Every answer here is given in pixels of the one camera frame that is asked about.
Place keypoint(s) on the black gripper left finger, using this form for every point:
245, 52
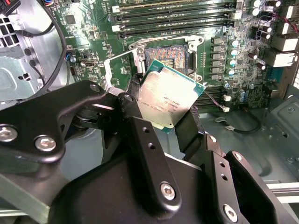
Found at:
35, 116

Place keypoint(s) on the silver CPU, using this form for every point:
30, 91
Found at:
168, 95

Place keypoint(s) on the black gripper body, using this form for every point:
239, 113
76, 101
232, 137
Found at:
105, 198

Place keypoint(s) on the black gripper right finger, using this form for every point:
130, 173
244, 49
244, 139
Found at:
243, 168

